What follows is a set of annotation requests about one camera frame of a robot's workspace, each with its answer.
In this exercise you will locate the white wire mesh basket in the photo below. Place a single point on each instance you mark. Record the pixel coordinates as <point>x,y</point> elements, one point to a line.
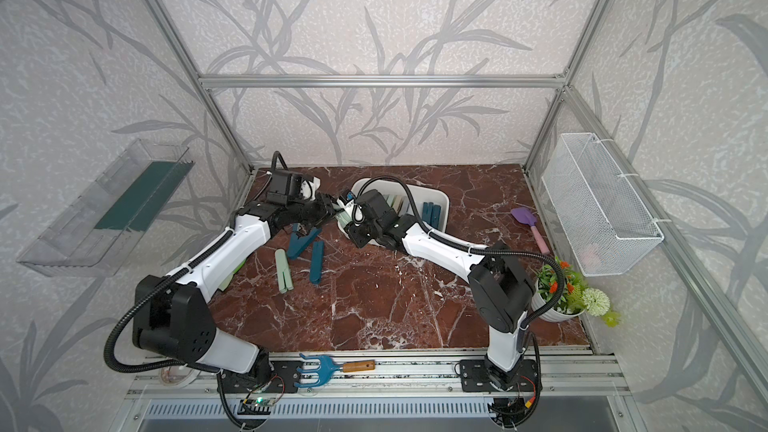
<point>607,225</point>

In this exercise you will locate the white rectangular storage box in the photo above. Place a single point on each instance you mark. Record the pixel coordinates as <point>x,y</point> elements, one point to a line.
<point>420,198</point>

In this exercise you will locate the blue garden hand fork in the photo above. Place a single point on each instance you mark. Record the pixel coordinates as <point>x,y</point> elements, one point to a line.
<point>318,370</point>

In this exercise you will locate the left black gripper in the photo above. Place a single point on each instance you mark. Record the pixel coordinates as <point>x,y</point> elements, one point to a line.
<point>324,202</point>

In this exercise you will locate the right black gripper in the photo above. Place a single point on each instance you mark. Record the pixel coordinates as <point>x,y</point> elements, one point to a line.
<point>350,231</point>

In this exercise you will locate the clear plastic wall shelf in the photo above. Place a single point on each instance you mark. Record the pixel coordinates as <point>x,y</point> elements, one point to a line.
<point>94,236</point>

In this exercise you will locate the teal pruning pliers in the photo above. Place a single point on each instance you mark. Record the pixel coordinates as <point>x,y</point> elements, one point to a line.
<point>426,213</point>
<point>435,216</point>
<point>316,266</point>
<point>298,244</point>

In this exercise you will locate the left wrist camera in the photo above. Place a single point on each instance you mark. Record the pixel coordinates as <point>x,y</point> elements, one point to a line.
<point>309,188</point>

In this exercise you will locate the open teal pruning pliers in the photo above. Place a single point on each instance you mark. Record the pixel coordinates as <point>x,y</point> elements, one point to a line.
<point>298,244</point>

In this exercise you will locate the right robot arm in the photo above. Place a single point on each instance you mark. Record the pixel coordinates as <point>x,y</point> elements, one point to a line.
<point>502,290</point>

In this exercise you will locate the purple pink silicone spatula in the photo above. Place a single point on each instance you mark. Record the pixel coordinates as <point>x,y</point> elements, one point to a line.
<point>527,218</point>

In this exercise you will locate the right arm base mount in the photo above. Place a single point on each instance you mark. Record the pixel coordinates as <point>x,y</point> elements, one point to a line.
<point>483,376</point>

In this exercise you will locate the potted artificial flower plant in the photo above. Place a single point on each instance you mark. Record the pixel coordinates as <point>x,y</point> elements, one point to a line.
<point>578,297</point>

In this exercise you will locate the green gardening glove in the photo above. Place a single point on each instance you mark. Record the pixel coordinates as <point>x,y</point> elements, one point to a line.
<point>227,280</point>

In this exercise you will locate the mint pruning pliers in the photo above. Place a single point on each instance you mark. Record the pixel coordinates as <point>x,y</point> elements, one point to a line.
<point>284,276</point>
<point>343,217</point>

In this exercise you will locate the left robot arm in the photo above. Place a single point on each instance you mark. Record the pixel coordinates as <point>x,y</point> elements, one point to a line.
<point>171,314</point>

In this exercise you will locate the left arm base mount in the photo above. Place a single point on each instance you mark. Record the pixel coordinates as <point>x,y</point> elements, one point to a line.
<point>280,376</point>

